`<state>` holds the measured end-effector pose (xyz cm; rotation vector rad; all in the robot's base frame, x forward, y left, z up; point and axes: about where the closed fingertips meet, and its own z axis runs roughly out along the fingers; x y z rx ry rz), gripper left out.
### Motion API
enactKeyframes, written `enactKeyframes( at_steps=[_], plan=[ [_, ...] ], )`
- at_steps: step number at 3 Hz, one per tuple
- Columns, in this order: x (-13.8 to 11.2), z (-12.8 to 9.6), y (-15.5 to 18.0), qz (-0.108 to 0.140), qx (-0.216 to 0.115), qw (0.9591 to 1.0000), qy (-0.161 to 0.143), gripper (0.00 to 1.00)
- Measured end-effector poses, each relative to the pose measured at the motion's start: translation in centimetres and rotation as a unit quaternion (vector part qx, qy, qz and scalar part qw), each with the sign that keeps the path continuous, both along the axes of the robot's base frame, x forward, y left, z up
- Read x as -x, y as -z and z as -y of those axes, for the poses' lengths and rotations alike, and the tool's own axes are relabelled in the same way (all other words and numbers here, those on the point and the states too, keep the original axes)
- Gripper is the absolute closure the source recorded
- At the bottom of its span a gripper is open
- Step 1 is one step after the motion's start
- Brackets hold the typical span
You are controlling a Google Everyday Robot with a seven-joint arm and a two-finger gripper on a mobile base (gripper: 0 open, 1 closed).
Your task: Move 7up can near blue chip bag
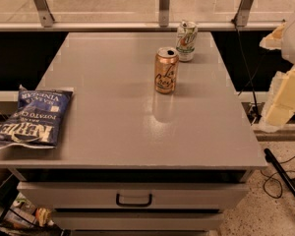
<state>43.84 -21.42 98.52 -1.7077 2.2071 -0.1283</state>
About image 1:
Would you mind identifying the black floor cable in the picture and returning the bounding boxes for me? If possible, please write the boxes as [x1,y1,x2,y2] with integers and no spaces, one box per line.
[260,147,295,200]

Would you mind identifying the clutter under table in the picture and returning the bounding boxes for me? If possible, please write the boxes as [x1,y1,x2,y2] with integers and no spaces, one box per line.
[0,193,62,236]

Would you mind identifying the white green 7up can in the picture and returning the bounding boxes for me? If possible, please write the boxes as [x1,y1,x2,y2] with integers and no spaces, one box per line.
[176,21,198,62]

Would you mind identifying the black drawer handle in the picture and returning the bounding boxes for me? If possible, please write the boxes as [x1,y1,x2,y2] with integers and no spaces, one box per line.
[115,194,153,207]

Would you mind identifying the blue potato chip bag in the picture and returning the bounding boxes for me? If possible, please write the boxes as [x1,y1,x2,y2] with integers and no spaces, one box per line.
[0,87,74,149]

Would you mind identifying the left metal window bracket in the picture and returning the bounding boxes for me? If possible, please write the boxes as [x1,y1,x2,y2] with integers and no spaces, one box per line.
[33,0,54,28]

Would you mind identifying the grey drawer cabinet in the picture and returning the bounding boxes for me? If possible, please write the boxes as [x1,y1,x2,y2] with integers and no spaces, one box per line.
[0,32,266,236]

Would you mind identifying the middle metal window bracket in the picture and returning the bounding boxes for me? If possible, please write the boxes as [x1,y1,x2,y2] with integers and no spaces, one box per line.
[158,0,170,27]

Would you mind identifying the black metal stand leg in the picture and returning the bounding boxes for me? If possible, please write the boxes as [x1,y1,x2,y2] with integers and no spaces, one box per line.
[264,148,295,198]

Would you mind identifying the right metal window bracket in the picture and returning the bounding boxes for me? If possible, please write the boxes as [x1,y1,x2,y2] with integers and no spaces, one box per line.
[232,0,254,28]

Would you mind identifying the orange LaCroix can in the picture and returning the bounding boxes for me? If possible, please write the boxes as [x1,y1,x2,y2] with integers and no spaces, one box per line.
[154,46,179,93]

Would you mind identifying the black hanging cable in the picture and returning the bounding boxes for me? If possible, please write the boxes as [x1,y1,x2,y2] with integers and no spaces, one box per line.
[234,23,269,120]

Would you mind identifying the metal window bracket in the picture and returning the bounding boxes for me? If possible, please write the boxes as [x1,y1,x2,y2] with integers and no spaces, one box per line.
[232,0,254,28]
[33,0,54,28]
[158,0,170,27]

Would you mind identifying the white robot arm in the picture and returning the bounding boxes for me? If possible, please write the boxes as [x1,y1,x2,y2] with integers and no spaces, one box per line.
[259,12,295,133]

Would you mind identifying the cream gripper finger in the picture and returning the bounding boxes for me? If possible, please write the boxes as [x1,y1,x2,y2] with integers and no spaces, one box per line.
[260,65,295,128]
[260,23,286,50]

